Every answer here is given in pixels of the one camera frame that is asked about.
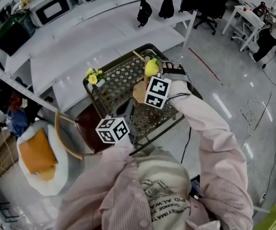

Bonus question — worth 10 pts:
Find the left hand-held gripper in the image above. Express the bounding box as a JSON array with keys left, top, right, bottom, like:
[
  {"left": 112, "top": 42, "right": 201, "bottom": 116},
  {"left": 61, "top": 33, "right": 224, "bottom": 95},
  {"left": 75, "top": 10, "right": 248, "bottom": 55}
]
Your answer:
[{"left": 95, "top": 98, "right": 136, "bottom": 144}]

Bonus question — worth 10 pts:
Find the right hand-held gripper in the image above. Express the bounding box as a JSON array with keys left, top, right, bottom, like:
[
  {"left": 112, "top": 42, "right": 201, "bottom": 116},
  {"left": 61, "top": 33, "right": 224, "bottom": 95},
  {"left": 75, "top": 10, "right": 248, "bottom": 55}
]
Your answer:
[{"left": 144, "top": 60, "right": 189, "bottom": 110}]

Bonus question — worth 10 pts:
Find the yellow plastic cup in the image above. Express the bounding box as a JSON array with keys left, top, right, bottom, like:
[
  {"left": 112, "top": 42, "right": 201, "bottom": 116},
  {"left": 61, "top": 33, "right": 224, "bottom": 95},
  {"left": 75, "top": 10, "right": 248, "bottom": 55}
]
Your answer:
[{"left": 144, "top": 58, "right": 162, "bottom": 78}]

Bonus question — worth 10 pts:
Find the wooden cup tree stand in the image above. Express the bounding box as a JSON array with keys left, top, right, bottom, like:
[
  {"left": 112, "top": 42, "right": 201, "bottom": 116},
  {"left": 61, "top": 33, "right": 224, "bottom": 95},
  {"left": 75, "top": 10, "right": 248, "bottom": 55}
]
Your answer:
[{"left": 132, "top": 49, "right": 158, "bottom": 103}]

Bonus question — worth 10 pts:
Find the person's right forearm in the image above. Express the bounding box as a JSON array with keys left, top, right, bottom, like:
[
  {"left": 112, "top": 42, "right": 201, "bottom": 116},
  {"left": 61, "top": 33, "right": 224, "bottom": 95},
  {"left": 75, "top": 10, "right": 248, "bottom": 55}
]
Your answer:
[{"left": 169, "top": 79, "right": 249, "bottom": 177}]

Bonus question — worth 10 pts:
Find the person's left forearm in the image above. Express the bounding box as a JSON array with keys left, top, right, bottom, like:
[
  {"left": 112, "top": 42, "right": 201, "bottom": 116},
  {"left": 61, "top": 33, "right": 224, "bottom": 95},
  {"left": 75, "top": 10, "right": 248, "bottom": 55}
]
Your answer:
[{"left": 61, "top": 140, "right": 136, "bottom": 213}]

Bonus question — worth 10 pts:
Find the person's right hand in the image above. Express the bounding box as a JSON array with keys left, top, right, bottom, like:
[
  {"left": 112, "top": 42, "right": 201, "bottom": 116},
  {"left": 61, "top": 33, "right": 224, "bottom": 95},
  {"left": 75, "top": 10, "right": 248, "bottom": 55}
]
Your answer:
[{"left": 161, "top": 61, "right": 186, "bottom": 75}]

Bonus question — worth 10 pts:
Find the dark metal lattice table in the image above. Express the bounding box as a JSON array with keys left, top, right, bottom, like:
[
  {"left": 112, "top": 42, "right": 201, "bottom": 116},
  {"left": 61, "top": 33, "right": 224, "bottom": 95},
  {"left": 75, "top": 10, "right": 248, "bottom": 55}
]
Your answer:
[{"left": 82, "top": 43, "right": 203, "bottom": 156}]

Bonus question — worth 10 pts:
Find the wooden chair with brown seat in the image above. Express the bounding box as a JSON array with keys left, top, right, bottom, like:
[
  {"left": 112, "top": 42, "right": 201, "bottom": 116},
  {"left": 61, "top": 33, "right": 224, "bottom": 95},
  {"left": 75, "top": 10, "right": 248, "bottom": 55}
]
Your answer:
[{"left": 54, "top": 102, "right": 115, "bottom": 160}]

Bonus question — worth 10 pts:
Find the potted yellow flower plant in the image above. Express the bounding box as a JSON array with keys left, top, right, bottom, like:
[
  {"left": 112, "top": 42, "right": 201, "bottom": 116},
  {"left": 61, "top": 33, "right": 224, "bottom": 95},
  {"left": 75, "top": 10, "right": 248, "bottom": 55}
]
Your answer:
[{"left": 85, "top": 68, "right": 107, "bottom": 88}]

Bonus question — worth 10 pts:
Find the person's torso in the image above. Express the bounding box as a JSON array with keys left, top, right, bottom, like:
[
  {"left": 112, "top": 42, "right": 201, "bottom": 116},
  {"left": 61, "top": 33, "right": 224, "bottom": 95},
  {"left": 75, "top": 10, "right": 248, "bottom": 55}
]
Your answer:
[{"left": 55, "top": 147, "right": 253, "bottom": 230}]

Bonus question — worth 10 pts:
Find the white metal shelving unit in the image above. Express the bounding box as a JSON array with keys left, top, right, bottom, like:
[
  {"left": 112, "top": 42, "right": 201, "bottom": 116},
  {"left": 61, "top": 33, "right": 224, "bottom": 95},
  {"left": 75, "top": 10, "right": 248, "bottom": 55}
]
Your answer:
[{"left": 0, "top": 0, "right": 208, "bottom": 112}]

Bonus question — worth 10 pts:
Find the black office chair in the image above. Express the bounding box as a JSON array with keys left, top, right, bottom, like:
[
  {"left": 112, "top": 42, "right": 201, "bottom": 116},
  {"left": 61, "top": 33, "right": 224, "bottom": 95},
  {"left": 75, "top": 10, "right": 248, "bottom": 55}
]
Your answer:
[{"left": 193, "top": 0, "right": 234, "bottom": 35}]

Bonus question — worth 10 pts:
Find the white office chair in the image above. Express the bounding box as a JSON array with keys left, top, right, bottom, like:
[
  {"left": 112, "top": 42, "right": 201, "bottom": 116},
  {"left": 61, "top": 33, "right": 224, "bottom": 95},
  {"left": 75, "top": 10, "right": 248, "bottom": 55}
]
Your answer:
[{"left": 231, "top": 23, "right": 253, "bottom": 42}]

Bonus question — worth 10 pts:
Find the orange cushion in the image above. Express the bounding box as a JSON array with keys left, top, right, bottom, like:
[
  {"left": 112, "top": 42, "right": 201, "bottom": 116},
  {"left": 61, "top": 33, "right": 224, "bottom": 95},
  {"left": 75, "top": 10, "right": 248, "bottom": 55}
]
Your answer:
[{"left": 18, "top": 127, "right": 58, "bottom": 174}]

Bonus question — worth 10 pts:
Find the grey white beanbag sofa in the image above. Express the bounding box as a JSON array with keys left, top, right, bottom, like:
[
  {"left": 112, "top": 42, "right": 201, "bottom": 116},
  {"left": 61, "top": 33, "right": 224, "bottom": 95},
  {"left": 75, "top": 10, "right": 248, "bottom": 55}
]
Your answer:
[{"left": 16, "top": 120, "right": 69, "bottom": 196}]

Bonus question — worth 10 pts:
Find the small yellow cushion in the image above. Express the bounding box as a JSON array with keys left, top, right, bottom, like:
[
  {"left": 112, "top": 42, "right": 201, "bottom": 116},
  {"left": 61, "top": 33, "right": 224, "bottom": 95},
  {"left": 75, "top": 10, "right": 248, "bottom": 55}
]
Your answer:
[{"left": 36, "top": 165, "right": 57, "bottom": 182}]

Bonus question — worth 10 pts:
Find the white desk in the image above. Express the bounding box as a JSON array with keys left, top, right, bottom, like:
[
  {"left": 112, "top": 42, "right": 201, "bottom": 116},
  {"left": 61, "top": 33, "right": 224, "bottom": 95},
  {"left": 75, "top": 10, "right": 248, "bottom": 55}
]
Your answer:
[{"left": 221, "top": 5, "right": 276, "bottom": 52}]

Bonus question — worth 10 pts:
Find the dark green storage box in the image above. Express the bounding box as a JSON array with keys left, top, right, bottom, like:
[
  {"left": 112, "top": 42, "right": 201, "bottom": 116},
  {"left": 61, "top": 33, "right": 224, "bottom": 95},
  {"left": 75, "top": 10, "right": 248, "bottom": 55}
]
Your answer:
[{"left": 0, "top": 10, "right": 35, "bottom": 57}]

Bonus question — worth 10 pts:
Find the lime green box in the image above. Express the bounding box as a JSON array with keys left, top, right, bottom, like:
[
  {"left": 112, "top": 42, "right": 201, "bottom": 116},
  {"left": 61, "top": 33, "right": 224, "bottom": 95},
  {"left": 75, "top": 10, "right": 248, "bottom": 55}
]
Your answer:
[{"left": 253, "top": 204, "right": 276, "bottom": 230}]

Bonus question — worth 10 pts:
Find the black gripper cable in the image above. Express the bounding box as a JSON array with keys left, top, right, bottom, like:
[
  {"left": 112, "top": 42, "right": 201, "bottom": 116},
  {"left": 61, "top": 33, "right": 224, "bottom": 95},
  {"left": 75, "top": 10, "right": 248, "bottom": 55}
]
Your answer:
[{"left": 181, "top": 127, "right": 192, "bottom": 164}]

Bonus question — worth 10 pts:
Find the white coiled floor cable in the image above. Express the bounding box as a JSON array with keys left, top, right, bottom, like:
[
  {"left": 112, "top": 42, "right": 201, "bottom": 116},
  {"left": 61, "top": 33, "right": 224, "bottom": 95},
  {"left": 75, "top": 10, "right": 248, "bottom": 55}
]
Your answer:
[{"left": 245, "top": 99, "right": 263, "bottom": 135}]

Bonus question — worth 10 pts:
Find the black metal frame stand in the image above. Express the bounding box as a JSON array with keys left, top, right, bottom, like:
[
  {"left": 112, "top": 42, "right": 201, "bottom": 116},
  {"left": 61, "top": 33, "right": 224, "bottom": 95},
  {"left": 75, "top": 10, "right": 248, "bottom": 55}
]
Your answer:
[{"left": 0, "top": 201, "right": 19, "bottom": 222}]

